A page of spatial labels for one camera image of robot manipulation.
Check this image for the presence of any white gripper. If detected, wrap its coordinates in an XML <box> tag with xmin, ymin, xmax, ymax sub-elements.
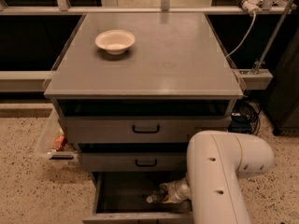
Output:
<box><xmin>162</xmin><ymin>181</ymin><xmax>184</xmax><ymax>203</ymax></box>

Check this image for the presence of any clear plastic water bottle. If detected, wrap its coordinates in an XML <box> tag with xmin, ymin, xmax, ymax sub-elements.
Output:
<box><xmin>146</xmin><ymin>189</ymin><xmax>168</xmax><ymax>203</ymax></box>

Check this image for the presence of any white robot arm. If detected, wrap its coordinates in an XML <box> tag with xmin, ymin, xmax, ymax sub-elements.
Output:
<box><xmin>162</xmin><ymin>131</ymin><xmax>274</xmax><ymax>224</ymax></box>

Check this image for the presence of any grey open bottom drawer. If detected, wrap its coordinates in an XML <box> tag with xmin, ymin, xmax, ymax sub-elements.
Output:
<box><xmin>82</xmin><ymin>171</ymin><xmax>193</xmax><ymax>224</ymax></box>

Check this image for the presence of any grey middle drawer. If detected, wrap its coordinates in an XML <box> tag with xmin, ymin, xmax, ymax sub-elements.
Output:
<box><xmin>78</xmin><ymin>153</ymin><xmax>187</xmax><ymax>172</ymax></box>

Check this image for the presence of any grey drawer cabinet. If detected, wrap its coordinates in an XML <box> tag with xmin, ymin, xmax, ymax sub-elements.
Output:
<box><xmin>43</xmin><ymin>12</ymin><xmax>244</xmax><ymax>224</ymax></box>

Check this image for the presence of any grey top drawer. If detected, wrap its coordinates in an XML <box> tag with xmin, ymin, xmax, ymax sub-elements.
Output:
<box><xmin>60</xmin><ymin>117</ymin><xmax>231</xmax><ymax>144</ymax></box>

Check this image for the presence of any red item in bin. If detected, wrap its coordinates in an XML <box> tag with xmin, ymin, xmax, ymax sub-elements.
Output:
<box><xmin>53</xmin><ymin>135</ymin><xmax>67</xmax><ymax>151</ymax></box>

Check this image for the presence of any clear plastic storage bin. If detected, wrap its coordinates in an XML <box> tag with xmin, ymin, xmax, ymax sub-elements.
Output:
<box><xmin>34</xmin><ymin>110</ymin><xmax>78</xmax><ymax>168</ymax></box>

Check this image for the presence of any white paper bowl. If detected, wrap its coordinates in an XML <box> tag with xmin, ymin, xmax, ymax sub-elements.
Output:
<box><xmin>95</xmin><ymin>30</ymin><xmax>135</xmax><ymax>55</ymax></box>

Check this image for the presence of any white power strip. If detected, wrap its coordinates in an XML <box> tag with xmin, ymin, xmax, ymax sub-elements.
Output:
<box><xmin>235</xmin><ymin>0</ymin><xmax>263</xmax><ymax>16</ymax></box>

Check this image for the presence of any blue box with black cables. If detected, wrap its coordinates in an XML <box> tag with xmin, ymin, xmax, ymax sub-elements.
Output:
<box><xmin>228</xmin><ymin>100</ymin><xmax>261</xmax><ymax>135</ymax></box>

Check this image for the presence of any white power cable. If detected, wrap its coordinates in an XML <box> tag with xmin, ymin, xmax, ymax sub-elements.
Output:
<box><xmin>224</xmin><ymin>11</ymin><xmax>257</xmax><ymax>60</ymax></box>

